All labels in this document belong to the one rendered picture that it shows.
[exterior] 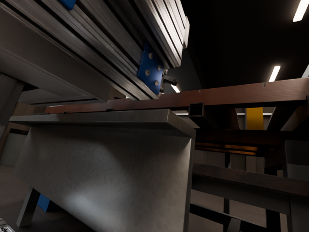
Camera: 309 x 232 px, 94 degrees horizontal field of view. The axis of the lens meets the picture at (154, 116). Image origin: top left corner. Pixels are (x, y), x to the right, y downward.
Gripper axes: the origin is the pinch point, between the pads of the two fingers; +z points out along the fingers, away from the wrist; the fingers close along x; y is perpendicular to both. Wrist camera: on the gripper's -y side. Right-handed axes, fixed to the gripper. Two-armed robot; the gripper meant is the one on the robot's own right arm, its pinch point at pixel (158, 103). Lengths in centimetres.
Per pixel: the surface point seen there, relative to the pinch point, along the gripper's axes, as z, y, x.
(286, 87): 5, -50, 16
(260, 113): 6.6, -45.1, -0.4
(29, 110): -27, 372, -44
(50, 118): 20, 28, 36
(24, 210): 76, 86, 11
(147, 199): 40.5, -15.1, 20.5
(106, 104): 5.7, 21.6, 16.4
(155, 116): 19.5, -23.8, 36.5
